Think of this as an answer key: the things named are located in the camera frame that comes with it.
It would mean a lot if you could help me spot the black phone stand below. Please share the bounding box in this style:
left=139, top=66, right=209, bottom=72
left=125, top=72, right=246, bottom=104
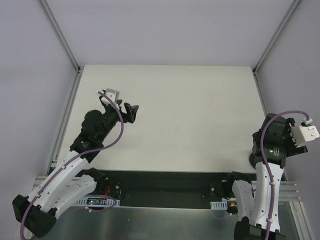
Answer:
left=248, top=152, right=256, bottom=169

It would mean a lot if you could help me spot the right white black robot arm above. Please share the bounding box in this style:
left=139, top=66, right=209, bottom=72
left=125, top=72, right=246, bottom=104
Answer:
left=225, top=111, right=308, bottom=240

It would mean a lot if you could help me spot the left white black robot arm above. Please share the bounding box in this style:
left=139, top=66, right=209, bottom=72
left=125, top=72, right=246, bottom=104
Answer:
left=12, top=101, right=139, bottom=240

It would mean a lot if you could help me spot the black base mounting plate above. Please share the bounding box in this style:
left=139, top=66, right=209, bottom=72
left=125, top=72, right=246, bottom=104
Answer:
left=95, top=170, right=257, bottom=209

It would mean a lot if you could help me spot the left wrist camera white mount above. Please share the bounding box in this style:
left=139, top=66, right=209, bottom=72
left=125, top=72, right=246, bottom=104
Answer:
left=97, top=88, right=120, bottom=108

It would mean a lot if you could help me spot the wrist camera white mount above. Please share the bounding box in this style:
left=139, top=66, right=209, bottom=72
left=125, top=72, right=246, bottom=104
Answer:
left=291, top=118, right=320, bottom=146
left=97, top=88, right=120, bottom=108

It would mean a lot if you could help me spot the left white cable duct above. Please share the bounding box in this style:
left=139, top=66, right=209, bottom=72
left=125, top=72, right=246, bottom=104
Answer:
left=73, top=196, right=120, bottom=208

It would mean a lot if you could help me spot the white cable duct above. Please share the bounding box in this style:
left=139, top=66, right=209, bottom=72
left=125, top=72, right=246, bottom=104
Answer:
left=73, top=196, right=120, bottom=208
left=210, top=199, right=237, bottom=211

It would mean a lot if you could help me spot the left aluminium frame post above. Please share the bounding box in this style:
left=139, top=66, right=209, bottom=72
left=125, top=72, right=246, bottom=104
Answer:
left=37, top=0, right=81, bottom=74

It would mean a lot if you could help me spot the aluminium frame post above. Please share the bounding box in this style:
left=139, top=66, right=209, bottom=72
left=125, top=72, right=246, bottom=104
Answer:
left=252, top=0, right=303, bottom=76
left=37, top=0, right=81, bottom=74

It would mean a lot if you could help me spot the right white cable duct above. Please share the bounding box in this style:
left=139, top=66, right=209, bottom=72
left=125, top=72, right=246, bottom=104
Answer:
left=210, top=199, right=237, bottom=211

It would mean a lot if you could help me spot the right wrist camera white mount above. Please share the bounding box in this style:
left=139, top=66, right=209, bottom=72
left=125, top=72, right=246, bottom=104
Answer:
left=291, top=118, right=320, bottom=146

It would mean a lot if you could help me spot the right aluminium frame post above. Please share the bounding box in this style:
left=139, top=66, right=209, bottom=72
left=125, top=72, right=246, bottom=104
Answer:
left=252, top=0, right=303, bottom=76

